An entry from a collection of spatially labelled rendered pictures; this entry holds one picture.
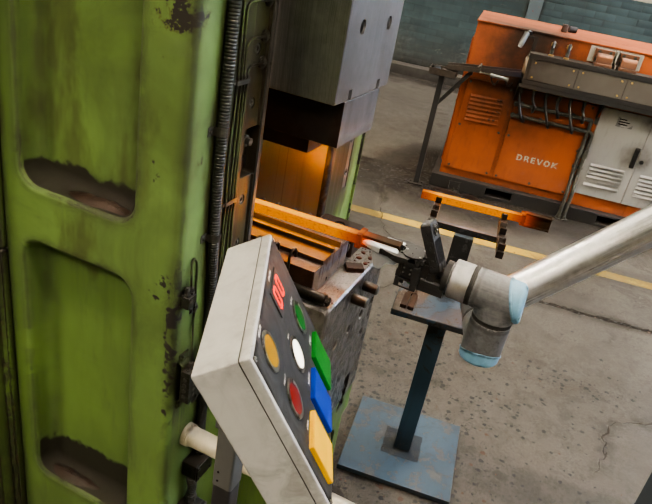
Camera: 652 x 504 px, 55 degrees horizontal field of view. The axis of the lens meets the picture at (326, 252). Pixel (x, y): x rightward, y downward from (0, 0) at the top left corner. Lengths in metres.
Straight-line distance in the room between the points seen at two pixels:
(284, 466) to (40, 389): 0.91
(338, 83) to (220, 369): 0.63
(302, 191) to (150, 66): 0.78
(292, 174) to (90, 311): 0.66
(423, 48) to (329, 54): 7.82
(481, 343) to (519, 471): 1.20
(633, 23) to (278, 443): 8.46
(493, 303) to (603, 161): 3.74
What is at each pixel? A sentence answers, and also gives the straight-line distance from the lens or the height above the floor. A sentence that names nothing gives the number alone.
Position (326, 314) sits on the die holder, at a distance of 1.40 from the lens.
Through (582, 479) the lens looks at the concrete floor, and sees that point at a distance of 2.69.
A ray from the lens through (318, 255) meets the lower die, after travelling 1.46.
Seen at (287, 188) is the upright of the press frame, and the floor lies 1.00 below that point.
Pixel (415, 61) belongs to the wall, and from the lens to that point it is 9.05.
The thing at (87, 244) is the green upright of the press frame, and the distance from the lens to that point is 1.30.
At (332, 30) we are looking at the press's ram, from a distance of 1.20.
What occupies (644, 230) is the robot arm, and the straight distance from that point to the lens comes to 1.53.
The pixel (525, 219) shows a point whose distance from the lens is 2.09.
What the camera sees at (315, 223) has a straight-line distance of 1.49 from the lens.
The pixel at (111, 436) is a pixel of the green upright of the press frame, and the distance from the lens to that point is 1.65.
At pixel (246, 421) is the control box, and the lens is 0.82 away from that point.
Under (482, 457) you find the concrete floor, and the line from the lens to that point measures 2.57.
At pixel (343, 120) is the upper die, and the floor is 1.33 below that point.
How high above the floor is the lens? 1.66
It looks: 27 degrees down
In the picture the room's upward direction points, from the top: 11 degrees clockwise
